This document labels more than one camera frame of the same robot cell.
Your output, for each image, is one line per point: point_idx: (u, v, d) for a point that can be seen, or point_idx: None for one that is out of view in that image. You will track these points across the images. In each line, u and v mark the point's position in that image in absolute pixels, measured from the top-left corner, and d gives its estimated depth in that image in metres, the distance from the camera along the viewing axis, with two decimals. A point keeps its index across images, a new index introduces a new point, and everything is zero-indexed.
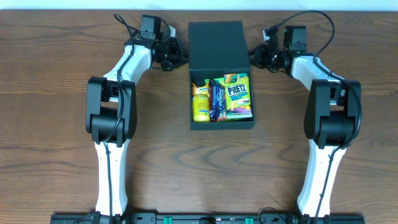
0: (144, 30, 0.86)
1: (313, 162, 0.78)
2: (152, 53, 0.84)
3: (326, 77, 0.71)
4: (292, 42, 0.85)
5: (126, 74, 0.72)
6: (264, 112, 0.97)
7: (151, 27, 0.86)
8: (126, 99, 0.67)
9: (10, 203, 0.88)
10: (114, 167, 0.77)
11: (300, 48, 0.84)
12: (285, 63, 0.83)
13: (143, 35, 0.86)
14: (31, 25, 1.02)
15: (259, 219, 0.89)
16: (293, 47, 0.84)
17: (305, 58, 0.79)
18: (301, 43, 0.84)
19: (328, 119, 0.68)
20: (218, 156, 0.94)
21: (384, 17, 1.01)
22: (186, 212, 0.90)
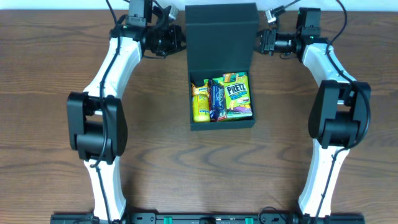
0: (134, 15, 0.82)
1: (315, 160, 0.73)
2: (141, 42, 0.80)
3: (337, 76, 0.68)
4: (305, 25, 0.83)
5: (110, 86, 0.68)
6: (265, 112, 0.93)
7: (140, 12, 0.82)
8: (110, 119, 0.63)
9: (9, 203, 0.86)
10: (106, 174, 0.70)
11: (314, 33, 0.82)
12: (296, 48, 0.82)
13: (133, 21, 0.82)
14: (33, 25, 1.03)
15: (259, 219, 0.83)
16: (306, 31, 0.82)
17: (318, 46, 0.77)
18: (316, 27, 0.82)
19: (333, 121, 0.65)
20: (218, 156, 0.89)
21: (380, 18, 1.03)
22: (185, 211, 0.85)
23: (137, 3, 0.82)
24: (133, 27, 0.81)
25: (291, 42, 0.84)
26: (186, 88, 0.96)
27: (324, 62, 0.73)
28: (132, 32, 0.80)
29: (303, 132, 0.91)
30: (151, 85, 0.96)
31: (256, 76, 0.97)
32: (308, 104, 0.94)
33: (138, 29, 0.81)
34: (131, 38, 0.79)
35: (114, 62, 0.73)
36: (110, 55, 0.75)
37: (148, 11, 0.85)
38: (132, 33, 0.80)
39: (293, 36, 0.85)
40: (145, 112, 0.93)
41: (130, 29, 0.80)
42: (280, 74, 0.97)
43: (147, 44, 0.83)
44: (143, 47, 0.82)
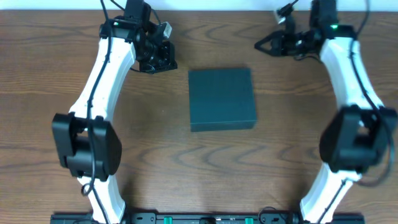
0: (129, 15, 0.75)
1: (326, 173, 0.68)
2: (136, 40, 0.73)
3: (361, 97, 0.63)
4: (322, 15, 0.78)
5: (99, 105, 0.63)
6: (265, 112, 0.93)
7: (137, 12, 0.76)
8: (99, 144, 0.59)
9: (9, 202, 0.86)
10: (101, 190, 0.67)
11: (331, 22, 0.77)
12: (314, 37, 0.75)
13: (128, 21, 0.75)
14: (33, 25, 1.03)
15: (259, 219, 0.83)
16: (323, 20, 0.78)
17: (342, 47, 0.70)
18: (332, 18, 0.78)
19: (349, 148, 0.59)
20: (218, 156, 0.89)
21: (380, 19, 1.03)
22: (185, 211, 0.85)
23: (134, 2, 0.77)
24: (127, 23, 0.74)
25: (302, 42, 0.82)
26: (186, 88, 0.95)
27: (341, 71, 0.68)
28: (126, 29, 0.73)
29: (303, 132, 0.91)
30: (151, 85, 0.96)
31: (256, 76, 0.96)
32: (308, 104, 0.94)
33: (133, 25, 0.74)
34: (122, 38, 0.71)
35: (104, 74, 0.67)
36: (99, 63, 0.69)
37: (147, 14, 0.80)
38: (125, 30, 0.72)
39: (303, 35, 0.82)
40: (145, 112, 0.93)
41: (124, 27, 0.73)
42: (280, 73, 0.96)
43: (142, 43, 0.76)
44: (137, 45, 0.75)
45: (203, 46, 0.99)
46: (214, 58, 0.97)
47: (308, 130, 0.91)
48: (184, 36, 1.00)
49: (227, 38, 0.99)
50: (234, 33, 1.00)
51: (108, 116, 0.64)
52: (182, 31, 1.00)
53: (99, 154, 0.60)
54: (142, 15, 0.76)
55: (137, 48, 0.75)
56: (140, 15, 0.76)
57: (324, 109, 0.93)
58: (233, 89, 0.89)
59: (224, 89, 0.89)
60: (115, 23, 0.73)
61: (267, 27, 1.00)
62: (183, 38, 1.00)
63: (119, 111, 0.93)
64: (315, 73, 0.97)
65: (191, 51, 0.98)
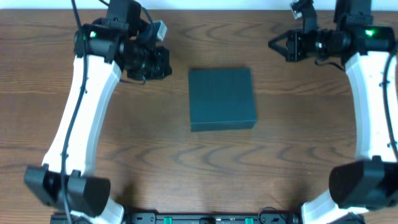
0: (112, 17, 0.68)
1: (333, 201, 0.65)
2: (119, 48, 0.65)
3: (390, 143, 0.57)
4: (352, 13, 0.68)
5: (75, 152, 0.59)
6: (265, 112, 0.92)
7: (122, 14, 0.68)
8: (76, 201, 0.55)
9: (9, 202, 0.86)
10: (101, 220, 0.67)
11: (362, 22, 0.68)
12: (344, 41, 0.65)
13: (112, 25, 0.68)
14: (33, 25, 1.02)
15: (259, 219, 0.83)
16: (353, 20, 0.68)
17: (375, 73, 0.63)
18: (365, 14, 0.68)
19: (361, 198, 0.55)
20: (218, 156, 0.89)
21: (382, 18, 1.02)
22: (185, 211, 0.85)
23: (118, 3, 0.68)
24: (109, 31, 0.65)
25: (323, 46, 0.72)
26: (186, 88, 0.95)
27: (363, 104, 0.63)
28: (107, 38, 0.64)
29: (303, 132, 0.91)
30: (151, 85, 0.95)
31: (256, 75, 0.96)
32: (308, 104, 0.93)
33: (116, 32, 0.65)
34: (101, 58, 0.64)
35: (80, 109, 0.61)
36: (76, 94, 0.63)
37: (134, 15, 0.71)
38: (106, 40, 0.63)
39: (324, 37, 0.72)
40: (145, 112, 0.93)
41: (102, 36, 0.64)
42: (280, 73, 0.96)
43: (127, 55, 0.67)
44: (122, 56, 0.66)
45: (203, 46, 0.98)
46: (214, 58, 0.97)
47: (308, 130, 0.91)
48: (184, 35, 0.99)
49: (227, 37, 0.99)
50: (233, 33, 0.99)
51: (86, 165, 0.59)
52: (182, 30, 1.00)
53: (81, 206, 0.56)
54: (127, 17, 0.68)
55: (120, 60, 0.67)
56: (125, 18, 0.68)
57: (324, 109, 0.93)
58: (232, 89, 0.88)
59: (224, 89, 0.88)
60: (93, 32, 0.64)
61: (268, 27, 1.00)
62: (183, 38, 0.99)
63: (119, 111, 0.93)
64: (315, 72, 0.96)
65: (191, 51, 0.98)
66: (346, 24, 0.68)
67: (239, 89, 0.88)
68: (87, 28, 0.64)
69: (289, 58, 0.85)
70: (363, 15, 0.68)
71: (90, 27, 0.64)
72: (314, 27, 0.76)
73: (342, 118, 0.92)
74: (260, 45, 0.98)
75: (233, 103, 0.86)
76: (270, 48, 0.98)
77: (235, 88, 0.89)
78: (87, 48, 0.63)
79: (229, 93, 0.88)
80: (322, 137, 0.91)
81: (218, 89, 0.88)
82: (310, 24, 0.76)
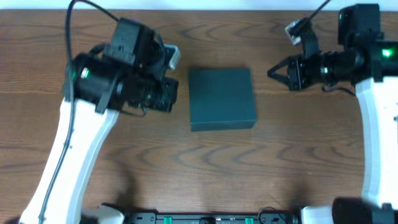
0: (119, 45, 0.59)
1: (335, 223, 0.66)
2: (115, 90, 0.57)
3: None
4: (360, 30, 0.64)
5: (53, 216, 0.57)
6: (265, 112, 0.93)
7: (130, 42, 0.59)
8: None
9: (11, 202, 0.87)
10: None
11: (373, 38, 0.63)
12: (355, 61, 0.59)
13: (117, 55, 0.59)
14: (32, 25, 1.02)
15: (259, 219, 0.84)
16: (362, 35, 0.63)
17: (390, 110, 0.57)
18: (373, 30, 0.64)
19: None
20: (218, 156, 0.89)
21: (384, 18, 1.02)
22: (185, 211, 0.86)
23: (128, 27, 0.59)
24: (107, 66, 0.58)
25: (328, 70, 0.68)
26: (186, 88, 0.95)
27: (373, 126, 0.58)
28: (104, 76, 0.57)
29: (303, 132, 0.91)
30: None
31: (256, 76, 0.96)
32: (308, 104, 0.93)
33: (115, 68, 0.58)
34: (90, 104, 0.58)
35: (63, 167, 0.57)
36: (60, 146, 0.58)
37: (147, 40, 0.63)
38: (102, 79, 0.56)
39: (329, 62, 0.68)
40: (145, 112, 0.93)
41: (97, 76, 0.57)
42: (280, 73, 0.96)
43: (124, 97, 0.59)
44: (117, 98, 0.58)
45: (203, 46, 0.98)
46: (214, 58, 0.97)
47: (308, 130, 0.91)
48: (185, 35, 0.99)
49: (227, 38, 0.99)
50: (234, 33, 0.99)
51: None
52: (182, 30, 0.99)
53: None
54: (135, 47, 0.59)
55: (115, 102, 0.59)
56: (133, 49, 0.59)
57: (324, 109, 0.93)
58: (232, 89, 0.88)
59: (224, 89, 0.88)
60: (86, 68, 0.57)
61: (268, 27, 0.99)
62: (183, 38, 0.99)
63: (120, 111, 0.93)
64: None
65: (192, 51, 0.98)
66: (355, 42, 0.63)
67: (239, 89, 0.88)
68: (84, 61, 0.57)
69: (293, 86, 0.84)
70: (372, 32, 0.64)
71: (86, 60, 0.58)
72: (315, 51, 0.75)
73: (342, 117, 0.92)
74: (261, 45, 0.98)
75: (233, 103, 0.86)
76: (270, 48, 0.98)
77: (235, 88, 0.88)
78: (78, 88, 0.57)
79: (229, 93, 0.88)
80: (322, 137, 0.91)
81: (219, 89, 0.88)
82: (310, 48, 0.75)
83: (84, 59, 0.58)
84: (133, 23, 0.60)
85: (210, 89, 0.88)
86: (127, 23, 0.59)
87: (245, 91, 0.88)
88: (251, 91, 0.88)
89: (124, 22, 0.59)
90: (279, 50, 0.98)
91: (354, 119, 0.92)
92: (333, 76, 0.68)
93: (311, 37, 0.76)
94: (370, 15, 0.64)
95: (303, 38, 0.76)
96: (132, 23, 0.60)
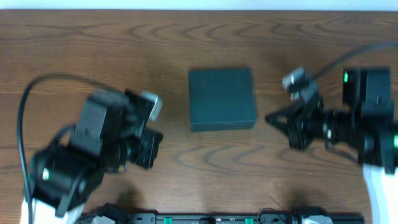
0: (84, 129, 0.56)
1: None
2: (74, 195, 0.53)
3: None
4: (369, 98, 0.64)
5: None
6: (266, 112, 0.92)
7: (96, 127, 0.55)
8: None
9: (13, 203, 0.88)
10: None
11: (379, 111, 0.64)
12: (364, 145, 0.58)
13: (83, 142, 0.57)
14: (30, 25, 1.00)
15: (259, 219, 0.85)
16: (370, 107, 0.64)
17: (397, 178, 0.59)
18: (382, 99, 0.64)
19: None
20: (218, 157, 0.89)
21: (386, 17, 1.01)
22: (186, 212, 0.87)
23: (94, 113, 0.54)
24: (73, 158, 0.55)
25: (331, 135, 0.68)
26: (186, 88, 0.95)
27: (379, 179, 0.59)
28: (67, 173, 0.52)
29: None
30: (151, 85, 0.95)
31: (257, 76, 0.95)
32: None
33: (79, 165, 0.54)
34: (54, 198, 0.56)
35: None
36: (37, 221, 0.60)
37: (117, 114, 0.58)
38: (65, 177, 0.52)
39: (334, 129, 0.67)
40: None
41: (56, 181, 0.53)
42: (280, 73, 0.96)
43: (87, 190, 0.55)
44: (81, 195, 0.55)
45: (203, 47, 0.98)
46: (214, 59, 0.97)
47: None
48: (185, 36, 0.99)
49: (227, 38, 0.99)
50: (234, 33, 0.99)
51: None
52: (183, 30, 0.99)
53: None
54: (103, 131, 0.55)
55: (78, 197, 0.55)
56: (98, 137, 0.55)
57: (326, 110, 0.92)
58: (232, 89, 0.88)
59: (224, 88, 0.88)
60: (46, 169, 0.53)
61: (268, 27, 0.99)
62: (183, 38, 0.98)
63: None
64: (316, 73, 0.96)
65: (192, 51, 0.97)
66: (362, 117, 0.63)
67: (239, 89, 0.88)
68: (47, 157, 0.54)
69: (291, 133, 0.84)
70: (380, 101, 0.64)
71: (48, 155, 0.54)
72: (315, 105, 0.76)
73: None
74: (261, 45, 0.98)
75: (233, 103, 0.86)
76: (270, 48, 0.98)
77: (236, 88, 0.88)
78: (41, 184, 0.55)
79: (230, 93, 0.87)
80: None
81: (219, 89, 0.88)
82: (311, 101, 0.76)
83: (50, 151, 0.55)
84: (102, 104, 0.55)
85: (210, 88, 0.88)
86: (94, 107, 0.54)
87: (245, 91, 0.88)
88: (252, 91, 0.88)
89: (91, 103, 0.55)
90: (280, 50, 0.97)
91: None
92: (336, 138, 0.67)
93: (312, 93, 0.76)
94: (378, 80, 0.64)
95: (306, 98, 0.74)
96: (99, 106, 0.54)
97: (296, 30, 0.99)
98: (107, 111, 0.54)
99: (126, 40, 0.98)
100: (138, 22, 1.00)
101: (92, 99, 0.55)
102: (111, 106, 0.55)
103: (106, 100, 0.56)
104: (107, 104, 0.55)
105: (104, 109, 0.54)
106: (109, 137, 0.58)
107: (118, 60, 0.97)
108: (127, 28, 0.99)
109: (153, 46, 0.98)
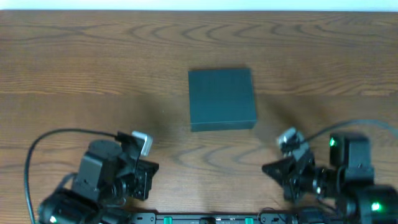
0: (83, 179, 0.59)
1: None
2: None
3: None
4: (351, 165, 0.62)
5: None
6: (265, 112, 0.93)
7: (93, 177, 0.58)
8: None
9: (13, 202, 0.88)
10: None
11: (360, 176, 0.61)
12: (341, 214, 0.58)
13: (82, 191, 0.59)
14: (31, 25, 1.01)
15: (259, 219, 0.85)
16: (353, 173, 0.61)
17: None
18: (364, 165, 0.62)
19: None
20: (218, 157, 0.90)
21: (385, 18, 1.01)
22: (186, 211, 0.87)
23: (92, 165, 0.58)
24: (74, 204, 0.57)
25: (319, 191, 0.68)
26: (186, 88, 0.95)
27: None
28: (72, 217, 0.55)
29: (302, 132, 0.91)
30: (151, 85, 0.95)
31: (257, 76, 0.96)
32: (308, 104, 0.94)
33: (81, 211, 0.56)
34: None
35: None
36: None
37: (112, 165, 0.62)
38: (71, 221, 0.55)
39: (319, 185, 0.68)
40: (145, 112, 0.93)
41: None
42: (280, 73, 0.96)
43: None
44: None
45: (203, 47, 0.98)
46: (214, 59, 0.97)
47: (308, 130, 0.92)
48: (185, 36, 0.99)
49: (227, 38, 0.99)
50: (234, 33, 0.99)
51: None
52: (183, 30, 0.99)
53: None
54: (99, 182, 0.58)
55: None
56: (96, 186, 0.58)
57: (325, 111, 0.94)
58: (232, 89, 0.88)
59: (224, 89, 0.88)
60: (53, 216, 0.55)
61: (268, 27, 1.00)
62: (183, 38, 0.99)
63: (120, 111, 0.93)
64: (315, 73, 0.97)
65: (192, 51, 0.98)
66: (346, 180, 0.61)
67: (240, 89, 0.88)
68: (51, 205, 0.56)
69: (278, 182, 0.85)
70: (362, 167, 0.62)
71: (51, 203, 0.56)
72: (306, 163, 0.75)
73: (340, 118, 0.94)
74: (260, 45, 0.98)
75: (233, 104, 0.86)
76: (270, 49, 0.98)
77: (236, 88, 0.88)
78: None
79: (230, 93, 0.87)
80: (322, 137, 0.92)
81: (219, 89, 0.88)
82: (301, 160, 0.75)
83: (55, 198, 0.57)
84: (97, 157, 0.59)
85: (210, 89, 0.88)
86: (92, 160, 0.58)
87: (245, 90, 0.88)
88: (251, 90, 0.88)
89: (89, 156, 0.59)
90: (279, 50, 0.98)
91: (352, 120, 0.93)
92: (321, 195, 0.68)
93: (303, 152, 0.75)
94: (359, 146, 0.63)
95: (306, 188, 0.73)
96: (96, 158, 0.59)
97: (296, 30, 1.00)
98: (103, 163, 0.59)
99: (127, 40, 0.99)
100: (138, 22, 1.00)
101: (89, 152, 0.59)
102: (106, 158, 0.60)
103: (101, 153, 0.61)
104: (103, 156, 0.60)
105: (99, 162, 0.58)
106: (106, 185, 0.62)
107: (119, 60, 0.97)
108: (128, 29, 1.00)
109: (153, 46, 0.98)
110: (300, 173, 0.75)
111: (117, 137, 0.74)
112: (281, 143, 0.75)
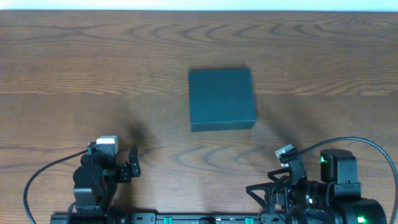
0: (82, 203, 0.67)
1: None
2: None
3: None
4: (339, 182, 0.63)
5: None
6: (265, 112, 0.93)
7: (89, 200, 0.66)
8: None
9: (13, 202, 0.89)
10: None
11: (349, 191, 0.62)
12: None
13: (87, 210, 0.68)
14: (31, 25, 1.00)
15: (259, 219, 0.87)
16: (341, 189, 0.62)
17: None
18: (352, 182, 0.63)
19: None
20: (218, 156, 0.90)
21: (385, 17, 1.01)
22: (186, 211, 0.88)
23: (83, 193, 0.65)
24: None
25: (311, 201, 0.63)
26: (185, 88, 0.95)
27: None
28: None
29: (302, 132, 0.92)
30: (151, 84, 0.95)
31: (256, 76, 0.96)
32: (308, 104, 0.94)
33: None
34: None
35: None
36: None
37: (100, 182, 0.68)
38: None
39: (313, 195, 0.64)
40: (145, 112, 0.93)
41: None
42: (280, 73, 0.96)
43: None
44: None
45: (203, 47, 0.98)
46: (214, 58, 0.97)
47: (307, 130, 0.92)
48: (184, 36, 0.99)
49: (227, 38, 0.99)
50: (234, 33, 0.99)
51: None
52: (183, 30, 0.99)
53: None
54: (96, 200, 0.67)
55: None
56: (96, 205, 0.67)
57: (325, 111, 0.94)
58: (232, 89, 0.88)
59: (225, 89, 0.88)
60: None
61: (268, 27, 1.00)
62: (183, 38, 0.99)
63: (119, 111, 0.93)
64: (315, 73, 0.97)
65: (192, 51, 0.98)
66: (335, 195, 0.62)
67: (239, 90, 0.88)
68: None
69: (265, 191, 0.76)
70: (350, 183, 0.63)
71: None
72: (300, 176, 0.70)
73: (340, 119, 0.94)
74: (260, 45, 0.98)
75: (233, 104, 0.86)
76: (270, 49, 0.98)
77: (235, 89, 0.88)
78: None
79: (230, 94, 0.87)
80: (321, 137, 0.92)
81: (218, 89, 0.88)
82: (296, 173, 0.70)
83: None
84: (84, 184, 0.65)
85: (210, 88, 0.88)
86: (81, 190, 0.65)
87: (245, 91, 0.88)
88: (252, 90, 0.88)
89: (78, 188, 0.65)
90: (279, 50, 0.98)
91: (352, 120, 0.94)
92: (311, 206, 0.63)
93: (299, 165, 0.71)
94: (348, 162, 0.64)
95: (298, 199, 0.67)
96: (84, 186, 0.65)
97: (296, 30, 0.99)
98: (92, 186, 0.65)
99: (127, 40, 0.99)
100: (138, 22, 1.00)
101: (76, 185, 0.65)
102: (92, 182, 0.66)
103: (87, 179, 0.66)
104: (89, 182, 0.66)
105: (89, 188, 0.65)
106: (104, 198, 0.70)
107: (119, 60, 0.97)
108: (128, 29, 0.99)
109: (153, 46, 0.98)
110: (293, 183, 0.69)
111: (90, 154, 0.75)
112: (279, 155, 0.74)
